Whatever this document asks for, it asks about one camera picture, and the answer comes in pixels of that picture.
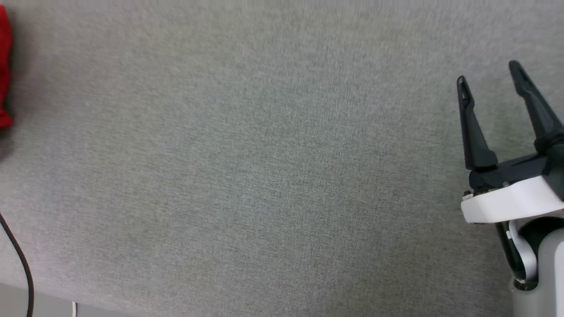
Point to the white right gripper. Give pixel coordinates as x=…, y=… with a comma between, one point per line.
x=511, y=198

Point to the red white sports jersey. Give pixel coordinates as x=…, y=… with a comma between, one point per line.
x=4, y=66

